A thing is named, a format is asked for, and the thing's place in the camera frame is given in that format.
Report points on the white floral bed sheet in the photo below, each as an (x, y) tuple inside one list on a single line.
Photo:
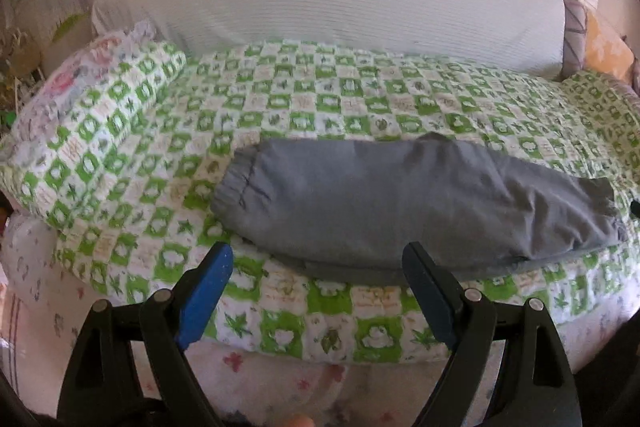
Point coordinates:
[(43, 307)]

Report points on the grey pants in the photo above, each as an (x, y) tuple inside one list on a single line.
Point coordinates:
[(344, 211)]

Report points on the green checkered folded blanket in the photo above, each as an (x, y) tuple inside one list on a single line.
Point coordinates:
[(51, 177)]

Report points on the orange floral pillow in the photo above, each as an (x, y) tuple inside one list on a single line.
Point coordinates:
[(606, 51)]

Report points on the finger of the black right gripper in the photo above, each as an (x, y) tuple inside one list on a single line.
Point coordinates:
[(635, 208)]

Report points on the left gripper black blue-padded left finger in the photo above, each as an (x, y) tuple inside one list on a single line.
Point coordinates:
[(129, 366)]

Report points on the pink floral pillow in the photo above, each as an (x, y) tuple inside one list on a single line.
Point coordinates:
[(80, 71)]

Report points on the cluttered shelf items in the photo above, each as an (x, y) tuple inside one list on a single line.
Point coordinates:
[(21, 75)]

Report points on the purple patterned cushion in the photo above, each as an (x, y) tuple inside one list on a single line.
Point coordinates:
[(575, 38)]

